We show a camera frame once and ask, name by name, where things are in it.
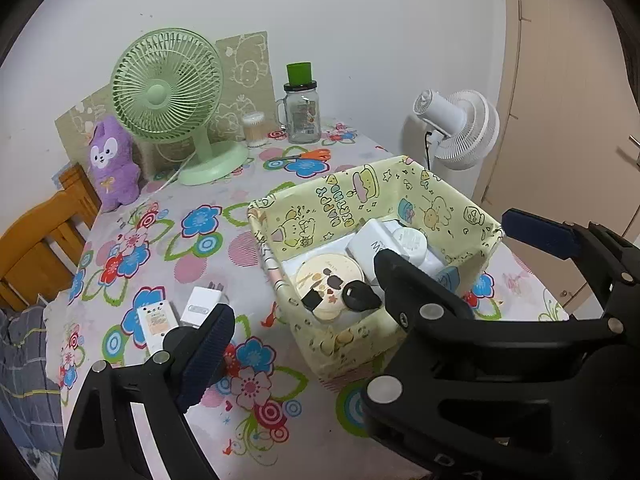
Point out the round beige compact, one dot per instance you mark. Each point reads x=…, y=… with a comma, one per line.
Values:
x=320, y=272

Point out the grey plaid blanket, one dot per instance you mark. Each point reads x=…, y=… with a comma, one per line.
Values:
x=25, y=385

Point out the green desk fan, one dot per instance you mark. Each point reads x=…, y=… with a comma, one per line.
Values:
x=157, y=92

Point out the beige door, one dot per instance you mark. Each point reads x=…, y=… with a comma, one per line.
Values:
x=560, y=110

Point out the purple plush toy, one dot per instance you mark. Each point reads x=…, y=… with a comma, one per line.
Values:
x=112, y=170

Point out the black car key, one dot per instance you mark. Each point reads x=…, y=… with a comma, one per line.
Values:
x=357, y=297

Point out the white round case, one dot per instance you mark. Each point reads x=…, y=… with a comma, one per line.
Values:
x=410, y=245

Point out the white standing fan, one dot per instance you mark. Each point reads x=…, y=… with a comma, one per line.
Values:
x=470, y=130

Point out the large white power adapter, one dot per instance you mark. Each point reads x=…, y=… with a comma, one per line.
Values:
x=370, y=245

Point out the yellow cartoon fabric basket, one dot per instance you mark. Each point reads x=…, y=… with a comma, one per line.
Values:
x=350, y=345

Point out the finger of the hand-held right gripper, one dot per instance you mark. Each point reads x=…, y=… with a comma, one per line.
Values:
x=420, y=285
x=540, y=232

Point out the cotton swab container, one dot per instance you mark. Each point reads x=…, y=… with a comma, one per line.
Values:
x=254, y=132

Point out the white remote control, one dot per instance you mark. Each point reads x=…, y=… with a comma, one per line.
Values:
x=157, y=322

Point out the glass jar with green lid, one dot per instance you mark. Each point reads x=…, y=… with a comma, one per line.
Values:
x=302, y=120

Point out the wooden chair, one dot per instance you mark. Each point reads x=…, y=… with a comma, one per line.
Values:
x=35, y=240

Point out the white charger with oval port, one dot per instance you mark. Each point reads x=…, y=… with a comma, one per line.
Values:
x=200, y=307

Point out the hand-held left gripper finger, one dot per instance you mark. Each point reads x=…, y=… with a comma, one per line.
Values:
x=205, y=355

